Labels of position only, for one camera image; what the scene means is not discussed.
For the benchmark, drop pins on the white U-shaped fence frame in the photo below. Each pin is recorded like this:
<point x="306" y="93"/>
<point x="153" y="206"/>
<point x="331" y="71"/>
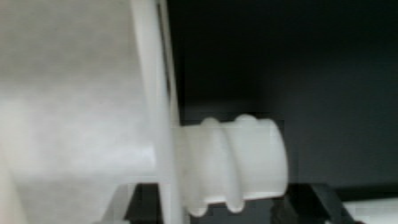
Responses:
<point x="374" y="211"/>

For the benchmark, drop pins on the gripper right finger with black tip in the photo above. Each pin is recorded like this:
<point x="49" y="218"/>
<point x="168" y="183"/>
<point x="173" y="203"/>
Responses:
<point x="310" y="206"/>

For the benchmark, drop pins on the white cabinet body box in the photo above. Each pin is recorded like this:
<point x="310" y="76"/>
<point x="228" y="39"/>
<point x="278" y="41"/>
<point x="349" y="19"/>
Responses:
<point x="95" y="139"/>

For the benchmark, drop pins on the gripper left finger with black tip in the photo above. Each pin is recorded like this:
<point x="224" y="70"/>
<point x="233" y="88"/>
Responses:
<point x="134" y="208"/>

